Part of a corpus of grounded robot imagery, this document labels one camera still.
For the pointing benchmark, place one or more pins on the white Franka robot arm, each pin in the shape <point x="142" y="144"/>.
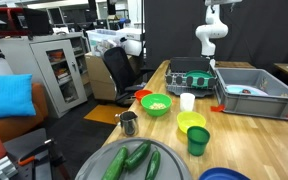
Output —
<point x="212" y="31"/>

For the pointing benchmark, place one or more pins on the green plate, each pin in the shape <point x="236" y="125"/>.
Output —
<point x="199" y="74"/>

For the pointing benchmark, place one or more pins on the long green cucumber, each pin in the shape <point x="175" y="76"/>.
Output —
<point x="115" y="163"/>

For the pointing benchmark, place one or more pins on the round grey tray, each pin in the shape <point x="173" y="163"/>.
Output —
<point x="172" y="166"/>

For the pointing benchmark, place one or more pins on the light blue plate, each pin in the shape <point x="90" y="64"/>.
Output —
<point x="235" y="89"/>

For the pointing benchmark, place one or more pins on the orange plastic bowl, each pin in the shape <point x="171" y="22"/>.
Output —
<point x="140" y="94"/>

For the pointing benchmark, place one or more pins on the white food pieces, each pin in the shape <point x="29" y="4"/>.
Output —
<point x="157" y="106"/>

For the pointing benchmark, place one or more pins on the green plastic bowl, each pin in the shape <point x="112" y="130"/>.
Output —
<point x="149" y="111"/>

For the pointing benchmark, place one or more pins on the black office chair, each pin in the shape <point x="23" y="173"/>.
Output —
<point x="117" y="66"/>

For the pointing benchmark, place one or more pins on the stainless steel pitcher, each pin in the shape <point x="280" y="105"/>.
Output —
<point x="129" y="125"/>

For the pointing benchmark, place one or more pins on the white plastic cup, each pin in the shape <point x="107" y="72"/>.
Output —
<point x="187" y="101"/>

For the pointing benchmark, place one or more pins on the yellow floor mat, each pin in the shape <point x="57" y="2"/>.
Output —
<point x="104" y="114"/>

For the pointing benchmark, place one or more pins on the large beige cardboard box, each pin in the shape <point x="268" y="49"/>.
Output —
<point x="97" y="76"/>

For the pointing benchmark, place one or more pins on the grey dish rack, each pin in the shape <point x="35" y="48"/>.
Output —
<point x="187" y="64"/>

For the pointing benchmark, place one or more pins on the yellow plastic bowl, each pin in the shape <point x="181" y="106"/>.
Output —
<point x="189" y="120"/>

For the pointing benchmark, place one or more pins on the clear plastic storage box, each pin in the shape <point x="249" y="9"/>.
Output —
<point x="100" y="38"/>

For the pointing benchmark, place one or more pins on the green plastic cup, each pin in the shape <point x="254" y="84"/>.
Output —
<point x="197" y="143"/>

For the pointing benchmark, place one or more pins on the red tape piece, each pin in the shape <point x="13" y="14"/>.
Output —
<point x="218" y="108"/>

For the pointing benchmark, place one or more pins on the wooden background table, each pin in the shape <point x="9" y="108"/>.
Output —
<point x="234" y="64"/>

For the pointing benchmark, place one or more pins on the small brown item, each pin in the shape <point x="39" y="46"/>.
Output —
<point x="246" y="91"/>

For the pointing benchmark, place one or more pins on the grey plastic bin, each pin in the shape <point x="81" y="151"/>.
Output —
<point x="250" y="105"/>

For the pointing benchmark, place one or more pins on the grey cabinet with glass door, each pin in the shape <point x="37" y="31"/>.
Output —
<point x="20" y="56"/>

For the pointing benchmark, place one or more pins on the orange sofa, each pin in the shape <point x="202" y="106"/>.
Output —
<point x="17" y="128"/>

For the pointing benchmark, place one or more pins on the blue pillow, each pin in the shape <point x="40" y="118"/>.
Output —
<point x="10" y="96"/>

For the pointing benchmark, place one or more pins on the red machine frame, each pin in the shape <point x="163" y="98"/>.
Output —
<point x="4" y="20"/>

